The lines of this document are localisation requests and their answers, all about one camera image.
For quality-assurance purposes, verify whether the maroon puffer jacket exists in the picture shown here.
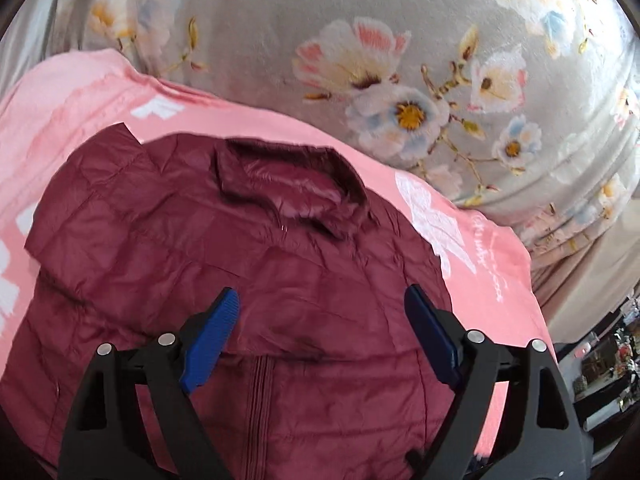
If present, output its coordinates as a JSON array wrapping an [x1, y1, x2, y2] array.
[[1, 125, 451, 479]]

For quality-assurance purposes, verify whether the beige bed skirt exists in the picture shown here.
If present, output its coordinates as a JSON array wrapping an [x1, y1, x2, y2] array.
[[533, 198, 639, 344]]

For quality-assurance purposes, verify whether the cluttered dark shelf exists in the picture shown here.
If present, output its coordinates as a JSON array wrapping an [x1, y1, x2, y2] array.
[[554, 297, 639, 432]]

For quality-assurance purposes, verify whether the grey floral bedsheet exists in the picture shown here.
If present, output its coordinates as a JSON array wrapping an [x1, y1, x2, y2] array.
[[1, 0, 639, 259]]

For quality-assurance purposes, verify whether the pink towel blanket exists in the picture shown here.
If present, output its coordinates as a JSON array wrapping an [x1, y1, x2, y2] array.
[[0, 48, 557, 461]]

